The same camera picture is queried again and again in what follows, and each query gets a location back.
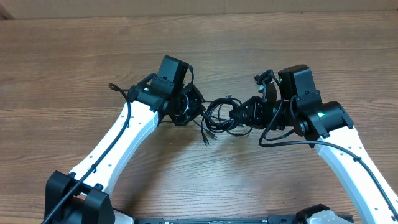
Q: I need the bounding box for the black cable bundle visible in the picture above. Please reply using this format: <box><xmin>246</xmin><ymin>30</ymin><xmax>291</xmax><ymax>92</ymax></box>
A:
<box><xmin>192</xmin><ymin>93</ymin><xmax>254</xmax><ymax>147</ymax></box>

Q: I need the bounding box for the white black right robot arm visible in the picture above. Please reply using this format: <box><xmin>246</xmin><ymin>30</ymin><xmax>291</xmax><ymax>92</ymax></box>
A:
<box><xmin>229</xmin><ymin>65</ymin><xmax>397</xmax><ymax>223</ymax></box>

